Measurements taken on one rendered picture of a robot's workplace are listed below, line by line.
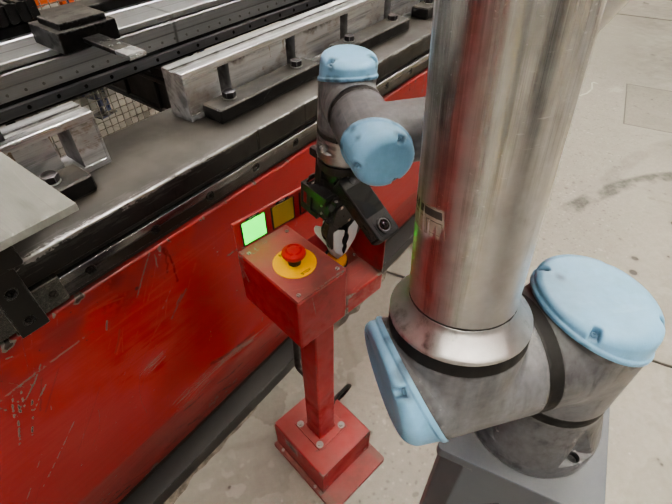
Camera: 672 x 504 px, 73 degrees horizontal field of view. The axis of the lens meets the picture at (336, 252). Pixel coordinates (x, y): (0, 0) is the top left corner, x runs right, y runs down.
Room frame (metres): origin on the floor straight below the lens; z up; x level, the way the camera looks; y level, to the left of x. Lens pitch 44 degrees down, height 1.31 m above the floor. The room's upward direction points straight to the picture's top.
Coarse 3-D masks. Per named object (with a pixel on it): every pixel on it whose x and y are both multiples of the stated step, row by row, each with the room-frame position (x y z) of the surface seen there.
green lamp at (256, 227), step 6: (258, 216) 0.58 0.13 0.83; (246, 222) 0.57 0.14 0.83; (252, 222) 0.57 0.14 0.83; (258, 222) 0.58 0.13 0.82; (264, 222) 0.59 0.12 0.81; (246, 228) 0.57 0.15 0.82; (252, 228) 0.57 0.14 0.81; (258, 228) 0.58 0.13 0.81; (264, 228) 0.59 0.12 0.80; (246, 234) 0.56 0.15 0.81; (252, 234) 0.57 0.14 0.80; (258, 234) 0.58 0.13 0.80; (246, 240) 0.56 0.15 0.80; (252, 240) 0.57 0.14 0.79
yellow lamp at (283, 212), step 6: (282, 204) 0.62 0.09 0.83; (288, 204) 0.63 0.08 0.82; (276, 210) 0.61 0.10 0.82; (282, 210) 0.62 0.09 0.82; (288, 210) 0.63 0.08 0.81; (276, 216) 0.61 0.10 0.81; (282, 216) 0.62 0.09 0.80; (288, 216) 0.63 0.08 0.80; (276, 222) 0.61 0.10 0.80; (282, 222) 0.62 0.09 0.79
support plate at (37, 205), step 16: (0, 160) 0.49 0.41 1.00; (0, 176) 0.45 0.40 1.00; (16, 176) 0.45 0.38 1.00; (32, 176) 0.45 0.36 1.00; (0, 192) 0.42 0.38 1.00; (16, 192) 0.42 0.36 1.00; (32, 192) 0.42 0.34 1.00; (48, 192) 0.42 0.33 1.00; (0, 208) 0.39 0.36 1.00; (16, 208) 0.39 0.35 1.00; (32, 208) 0.39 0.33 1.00; (48, 208) 0.39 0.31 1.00; (64, 208) 0.39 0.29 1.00; (0, 224) 0.36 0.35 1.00; (16, 224) 0.36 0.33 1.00; (32, 224) 0.36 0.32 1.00; (48, 224) 0.37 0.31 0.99; (0, 240) 0.34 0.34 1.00; (16, 240) 0.35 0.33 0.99
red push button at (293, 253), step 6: (288, 246) 0.54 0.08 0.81; (294, 246) 0.53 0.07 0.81; (300, 246) 0.54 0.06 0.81; (282, 252) 0.52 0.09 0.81; (288, 252) 0.52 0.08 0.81; (294, 252) 0.52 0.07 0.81; (300, 252) 0.52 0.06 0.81; (288, 258) 0.51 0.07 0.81; (294, 258) 0.51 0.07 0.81; (300, 258) 0.51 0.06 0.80; (288, 264) 0.52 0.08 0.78; (294, 264) 0.52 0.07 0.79
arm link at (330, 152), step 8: (320, 136) 0.57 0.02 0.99; (320, 144) 0.57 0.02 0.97; (328, 144) 0.56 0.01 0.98; (336, 144) 0.55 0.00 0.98; (320, 152) 0.57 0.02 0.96; (328, 152) 0.56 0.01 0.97; (336, 152) 0.55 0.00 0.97; (328, 160) 0.56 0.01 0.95; (336, 160) 0.55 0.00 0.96; (344, 160) 0.55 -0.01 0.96; (344, 168) 0.56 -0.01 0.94
